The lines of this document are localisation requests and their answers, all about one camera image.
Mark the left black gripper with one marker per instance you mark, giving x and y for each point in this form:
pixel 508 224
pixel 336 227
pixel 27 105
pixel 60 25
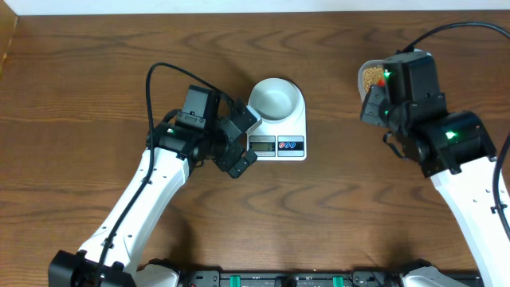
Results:
pixel 224 162

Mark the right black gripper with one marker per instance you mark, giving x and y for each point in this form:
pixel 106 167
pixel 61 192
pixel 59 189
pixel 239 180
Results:
pixel 370 109

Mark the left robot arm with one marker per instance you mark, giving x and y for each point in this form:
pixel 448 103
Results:
pixel 208 126

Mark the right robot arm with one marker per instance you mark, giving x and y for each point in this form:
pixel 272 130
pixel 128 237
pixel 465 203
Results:
pixel 453 149

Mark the white digital kitchen scale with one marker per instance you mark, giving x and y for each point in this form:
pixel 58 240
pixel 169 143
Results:
pixel 284 140

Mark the grey bowl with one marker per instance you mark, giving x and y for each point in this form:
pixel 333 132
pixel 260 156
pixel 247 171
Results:
pixel 275 99

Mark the soybeans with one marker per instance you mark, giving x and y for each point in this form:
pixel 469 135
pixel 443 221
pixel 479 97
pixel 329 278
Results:
pixel 371 76

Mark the clear plastic container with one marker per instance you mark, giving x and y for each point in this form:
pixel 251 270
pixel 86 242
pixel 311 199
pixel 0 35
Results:
pixel 371 63

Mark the black mounting rail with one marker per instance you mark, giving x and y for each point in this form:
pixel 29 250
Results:
pixel 214 278

